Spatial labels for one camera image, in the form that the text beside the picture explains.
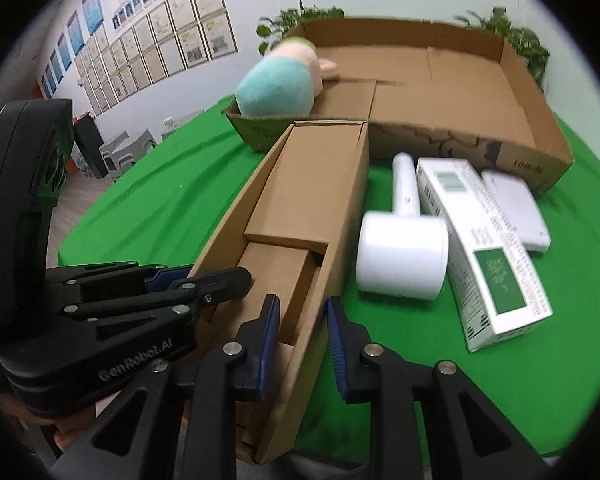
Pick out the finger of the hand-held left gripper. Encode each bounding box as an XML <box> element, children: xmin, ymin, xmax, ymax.
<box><xmin>45</xmin><ymin>261</ymin><xmax>193</xmax><ymax>306</ymax></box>
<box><xmin>66</xmin><ymin>267</ymin><xmax>254</xmax><ymax>322</ymax></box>

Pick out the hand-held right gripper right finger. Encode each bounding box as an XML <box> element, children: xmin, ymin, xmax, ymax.
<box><xmin>326</xmin><ymin>296</ymin><xmax>556</xmax><ymax>480</ymax></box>

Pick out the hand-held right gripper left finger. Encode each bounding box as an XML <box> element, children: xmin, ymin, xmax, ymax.
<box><xmin>50</xmin><ymin>294</ymin><xmax>282</xmax><ymax>480</ymax></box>

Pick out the white mallet-shaped device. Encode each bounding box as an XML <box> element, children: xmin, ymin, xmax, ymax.
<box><xmin>356</xmin><ymin>152</ymin><xmax>450</xmax><ymax>301</ymax></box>

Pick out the long narrow cardboard box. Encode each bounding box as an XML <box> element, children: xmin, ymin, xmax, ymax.
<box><xmin>187</xmin><ymin>120</ymin><xmax>371</xmax><ymax>466</ymax></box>

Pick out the white and green carton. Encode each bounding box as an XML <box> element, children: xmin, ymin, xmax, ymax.
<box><xmin>416</xmin><ymin>158</ymin><xmax>553</xmax><ymax>353</ymax></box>

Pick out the white rounded device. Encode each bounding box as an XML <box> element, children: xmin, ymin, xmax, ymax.
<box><xmin>481</xmin><ymin>169</ymin><xmax>552</xmax><ymax>252</ymax></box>

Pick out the large cardboard box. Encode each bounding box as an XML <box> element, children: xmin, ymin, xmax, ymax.
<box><xmin>222</xmin><ymin>17</ymin><xmax>576</xmax><ymax>192</ymax></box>

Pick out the person's left hand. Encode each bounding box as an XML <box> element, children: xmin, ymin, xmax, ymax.
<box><xmin>0</xmin><ymin>394</ymin><xmax>107</xmax><ymax>457</ymax></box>

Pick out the black cabinet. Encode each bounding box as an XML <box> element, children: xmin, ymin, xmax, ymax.
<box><xmin>74</xmin><ymin>115</ymin><xmax>109</xmax><ymax>179</ymax></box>

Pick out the grey chair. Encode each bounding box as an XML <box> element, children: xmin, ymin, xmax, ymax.
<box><xmin>99</xmin><ymin>132</ymin><xmax>133</xmax><ymax>182</ymax></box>
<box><xmin>127</xmin><ymin>129</ymin><xmax>157</xmax><ymax>161</ymax></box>

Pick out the green tablecloth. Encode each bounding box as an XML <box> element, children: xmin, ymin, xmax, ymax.
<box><xmin>57</xmin><ymin>95</ymin><xmax>600</xmax><ymax>466</ymax></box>

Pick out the row of blue posters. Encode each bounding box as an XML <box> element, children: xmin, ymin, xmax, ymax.
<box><xmin>39</xmin><ymin>0</ymin><xmax>106</xmax><ymax>101</ymax></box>

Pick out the pastel plush toy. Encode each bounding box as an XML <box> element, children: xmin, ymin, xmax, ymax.
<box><xmin>234</xmin><ymin>35</ymin><xmax>340</xmax><ymax>117</ymax></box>

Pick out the green potted plant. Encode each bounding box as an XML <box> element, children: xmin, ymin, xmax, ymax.
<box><xmin>455</xmin><ymin>6</ymin><xmax>551</xmax><ymax>96</ymax></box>
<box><xmin>256</xmin><ymin>0</ymin><xmax>346</xmax><ymax>56</ymax></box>

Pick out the wall of framed certificates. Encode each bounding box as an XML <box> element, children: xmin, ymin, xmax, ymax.
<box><xmin>77</xmin><ymin>0</ymin><xmax>239</xmax><ymax>117</ymax></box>

